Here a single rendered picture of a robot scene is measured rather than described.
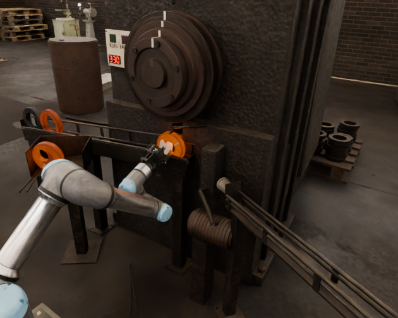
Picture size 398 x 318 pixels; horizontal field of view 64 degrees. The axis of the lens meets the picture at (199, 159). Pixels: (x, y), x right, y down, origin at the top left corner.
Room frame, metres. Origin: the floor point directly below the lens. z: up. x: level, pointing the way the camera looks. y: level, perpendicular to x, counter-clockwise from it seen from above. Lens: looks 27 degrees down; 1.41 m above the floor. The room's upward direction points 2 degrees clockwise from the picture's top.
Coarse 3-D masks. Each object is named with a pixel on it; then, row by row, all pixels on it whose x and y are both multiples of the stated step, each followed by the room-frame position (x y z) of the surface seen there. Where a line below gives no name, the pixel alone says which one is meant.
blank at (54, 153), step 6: (42, 144) 1.38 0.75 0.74; (48, 144) 1.39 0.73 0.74; (54, 144) 1.40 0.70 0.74; (36, 150) 1.39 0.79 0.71; (48, 150) 1.38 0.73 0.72; (54, 150) 1.38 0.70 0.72; (60, 150) 1.40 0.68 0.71; (36, 156) 1.39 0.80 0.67; (54, 156) 1.38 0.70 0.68; (60, 156) 1.38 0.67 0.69; (36, 162) 1.40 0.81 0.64; (42, 162) 1.39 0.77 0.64; (48, 162) 1.39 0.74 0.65; (42, 168) 1.39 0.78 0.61
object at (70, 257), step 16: (32, 144) 1.43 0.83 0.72; (64, 144) 1.56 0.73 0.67; (80, 144) 1.56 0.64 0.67; (32, 160) 1.39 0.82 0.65; (80, 160) 1.50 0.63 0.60; (80, 208) 1.45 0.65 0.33; (80, 224) 1.43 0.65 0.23; (80, 240) 1.43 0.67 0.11; (96, 240) 1.55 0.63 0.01; (64, 256) 1.41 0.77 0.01; (80, 256) 1.41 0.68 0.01; (96, 256) 1.42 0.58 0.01
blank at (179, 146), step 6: (168, 132) 1.43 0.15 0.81; (174, 132) 1.44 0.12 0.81; (162, 138) 1.44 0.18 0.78; (168, 138) 1.43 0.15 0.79; (174, 138) 1.41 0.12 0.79; (180, 138) 1.42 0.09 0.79; (174, 144) 1.41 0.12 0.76; (180, 144) 1.39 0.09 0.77; (174, 150) 1.41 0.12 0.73; (180, 150) 1.39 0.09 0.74; (180, 156) 1.39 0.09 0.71
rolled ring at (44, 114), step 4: (44, 112) 1.87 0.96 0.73; (48, 112) 1.85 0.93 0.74; (52, 112) 1.85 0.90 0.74; (40, 116) 1.90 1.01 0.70; (44, 116) 1.88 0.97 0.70; (52, 116) 1.83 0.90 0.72; (56, 116) 1.84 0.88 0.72; (40, 120) 1.90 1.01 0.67; (44, 120) 1.90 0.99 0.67; (56, 120) 1.82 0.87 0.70; (60, 120) 1.84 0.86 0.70; (44, 124) 1.89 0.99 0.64; (48, 124) 1.91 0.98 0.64; (56, 124) 1.82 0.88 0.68; (60, 124) 1.83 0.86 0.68; (44, 128) 1.89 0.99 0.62; (48, 128) 1.90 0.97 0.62; (56, 128) 1.82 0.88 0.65; (60, 128) 1.82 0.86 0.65
